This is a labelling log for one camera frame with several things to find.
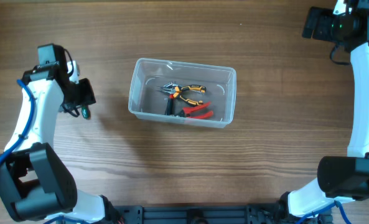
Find green handled screwdriver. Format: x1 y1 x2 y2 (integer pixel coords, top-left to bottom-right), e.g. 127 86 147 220
81 105 91 119

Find red handled pruning shears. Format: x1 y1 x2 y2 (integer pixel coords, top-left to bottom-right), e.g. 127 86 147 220
174 102 214 119

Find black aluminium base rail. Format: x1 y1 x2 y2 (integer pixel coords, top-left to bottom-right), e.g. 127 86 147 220
116 203 301 224

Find black red handled screwdriver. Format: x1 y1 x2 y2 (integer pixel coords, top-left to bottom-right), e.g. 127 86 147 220
165 94 174 116

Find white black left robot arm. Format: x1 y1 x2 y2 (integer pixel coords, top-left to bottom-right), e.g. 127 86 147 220
0 44 121 223

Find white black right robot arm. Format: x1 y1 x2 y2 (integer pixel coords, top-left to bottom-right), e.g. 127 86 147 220
274 0 369 223

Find orange black pliers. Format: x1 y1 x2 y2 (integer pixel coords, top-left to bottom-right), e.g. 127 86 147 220
157 87 205 106

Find clear plastic container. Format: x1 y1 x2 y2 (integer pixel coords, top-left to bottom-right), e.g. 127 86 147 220
128 58 236 128

